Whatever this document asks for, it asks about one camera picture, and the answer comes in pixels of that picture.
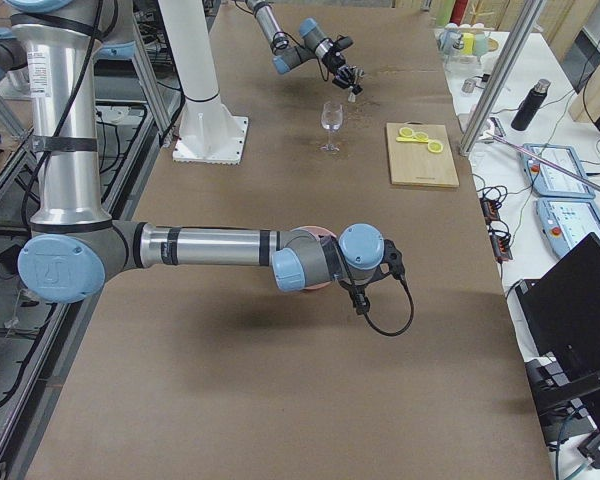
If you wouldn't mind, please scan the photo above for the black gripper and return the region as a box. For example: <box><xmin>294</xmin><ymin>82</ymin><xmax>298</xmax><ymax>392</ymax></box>
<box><xmin>337</xmin><ymin>238</ymin><xmax>405</xmax><ymax>316</ymax></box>
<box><xmin>322</xmin><ymin>36</ymin><xmax>362</xmax><ymax>89</ymax></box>

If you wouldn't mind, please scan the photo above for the steel jigger cup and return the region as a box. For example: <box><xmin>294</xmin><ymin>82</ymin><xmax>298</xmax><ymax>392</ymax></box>
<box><xmin>347</xmin><ymin>68</ymin><xmax>364</xmax><ymax>103</ymax></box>

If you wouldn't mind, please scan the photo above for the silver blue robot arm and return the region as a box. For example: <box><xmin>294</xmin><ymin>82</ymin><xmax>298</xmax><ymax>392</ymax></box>
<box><xmin>244</xmin><ymin>1</ymin><xmax>364</xmax><ymax>98</ymax></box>
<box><xmin>11</xmin><ymin>1</ymin><xmax>406</xmax><ymax>315</ymax></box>

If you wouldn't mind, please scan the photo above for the clear wine glass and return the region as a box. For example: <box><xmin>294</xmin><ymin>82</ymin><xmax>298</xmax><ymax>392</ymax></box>
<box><xmin>321</xmin><ymin>101</ymin><xmax>344</xmax><ymax>152</ymax></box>

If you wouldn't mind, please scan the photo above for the pink bowl of ice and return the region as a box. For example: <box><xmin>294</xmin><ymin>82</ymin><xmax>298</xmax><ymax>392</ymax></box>
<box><xmin>287</xmin><ymin>226</ymin><xmax>341</xmax><ymax>291</ymax></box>

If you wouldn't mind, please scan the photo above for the wooden cutting board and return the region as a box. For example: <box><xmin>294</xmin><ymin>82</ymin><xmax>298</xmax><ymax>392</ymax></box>
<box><xmin>385</xmin><ymin>122</ymin><xmax>459</xmax><ymax>188</ymax></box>

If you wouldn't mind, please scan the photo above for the yellow plastic knife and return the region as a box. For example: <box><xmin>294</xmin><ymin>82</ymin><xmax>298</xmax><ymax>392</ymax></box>
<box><xmin>395</xmin><ymin>136</ymin><xmax>430</xmax><ymax>144</ymax></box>

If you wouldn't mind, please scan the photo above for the light blue cup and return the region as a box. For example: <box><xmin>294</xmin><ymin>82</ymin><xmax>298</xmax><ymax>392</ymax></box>
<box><xmin>437</xmin><ymin>23</ymin><xmax>462</xmax><ymax>55</ymax></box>

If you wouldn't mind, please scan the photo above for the middle lemon slice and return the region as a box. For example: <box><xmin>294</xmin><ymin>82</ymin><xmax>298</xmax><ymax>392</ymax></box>
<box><xmin>413</xmin><ymin>131</ymin><xmax>429</xmax><ymax>142</ymax></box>

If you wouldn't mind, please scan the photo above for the far lemon slice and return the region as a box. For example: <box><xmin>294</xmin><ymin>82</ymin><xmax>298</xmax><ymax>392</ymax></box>
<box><xmin>427</xmin><ymin>141</ymin><xmax>444</xmax><ymax>153</ymax></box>

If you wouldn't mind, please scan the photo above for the yellow cup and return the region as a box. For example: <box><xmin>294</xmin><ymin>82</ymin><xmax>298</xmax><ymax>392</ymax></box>
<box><xmin>459</xmin><ymin>32</ymin><xmax>475</xmax><ymax>56</ymax></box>

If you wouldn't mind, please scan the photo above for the small steel weight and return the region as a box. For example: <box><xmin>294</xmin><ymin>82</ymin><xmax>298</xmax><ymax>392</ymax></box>
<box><xmin>461</xmin><ymin>78</ymin><xmax>477</xmax><ymax>94</ymax></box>

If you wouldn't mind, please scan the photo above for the far blue teach pendant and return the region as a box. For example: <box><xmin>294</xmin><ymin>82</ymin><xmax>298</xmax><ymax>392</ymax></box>
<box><xmin>518</xmin><ymin>143</ymin><xmax>595</xmax><ymax>199</ymax></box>

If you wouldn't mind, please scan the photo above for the blue teach pendant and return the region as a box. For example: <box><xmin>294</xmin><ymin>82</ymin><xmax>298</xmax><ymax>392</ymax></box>
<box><xmin>518</xmin><ymin>143</ymin><xmax>595</xmax><ymax>199</ymax></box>
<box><xmin>535</xmin><ymin>197</ymin><xmax>600</xmax><ymax>258</ymax></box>

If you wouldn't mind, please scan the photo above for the near blue teach pendant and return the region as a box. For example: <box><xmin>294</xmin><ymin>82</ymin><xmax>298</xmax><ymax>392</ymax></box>
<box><xmin>535</xmin><ymin>197</ymin><xmax>600</xmax><ymax>258</ymax></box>

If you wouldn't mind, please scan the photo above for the black monitor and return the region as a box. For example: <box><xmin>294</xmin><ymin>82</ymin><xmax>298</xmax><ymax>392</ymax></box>
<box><xmin>515</xmin><ymin>233</ymin><xmax>600</xmax><ymax>377</ymax></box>

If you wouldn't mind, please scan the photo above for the black water bottle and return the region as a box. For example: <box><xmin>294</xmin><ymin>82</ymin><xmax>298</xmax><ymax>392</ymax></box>
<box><xmin>511</xmin><ymin>78</ymin><xmax>551</xmax><ymax>131</ymax></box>

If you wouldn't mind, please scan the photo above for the metal rod green tip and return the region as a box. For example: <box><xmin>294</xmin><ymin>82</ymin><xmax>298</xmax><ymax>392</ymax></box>
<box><xmin>489</xmin><ymin>134</ymin><xmax>600</xmax><ymax>193</ymax></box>

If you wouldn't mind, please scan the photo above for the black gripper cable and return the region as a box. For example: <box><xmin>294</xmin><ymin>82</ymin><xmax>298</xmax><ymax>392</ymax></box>
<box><xmin>362</xmin><ymin>277</ymin><xmax>415</xmax><ymax>337</ymax></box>

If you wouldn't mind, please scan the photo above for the lemon slice near handle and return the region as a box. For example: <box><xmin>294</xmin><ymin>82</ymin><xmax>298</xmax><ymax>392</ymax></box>
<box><xmin>399</xmin><ymin>127</ymin><xmax>414</xmax><ymax>137</ymax></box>

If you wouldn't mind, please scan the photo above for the white camera pillar base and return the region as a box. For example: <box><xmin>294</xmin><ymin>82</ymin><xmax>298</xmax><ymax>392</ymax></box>
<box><xmin>159</xmin><ymin>0</ymin><xmax>249</xmax><ymax>165</ymax></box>

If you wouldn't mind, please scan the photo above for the aluminium frame post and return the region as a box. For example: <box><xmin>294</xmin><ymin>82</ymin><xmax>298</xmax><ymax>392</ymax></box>
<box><xmin>459</xmin><ymin>0</ymin><xmax>547</xmax><ymax>157</ymax></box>

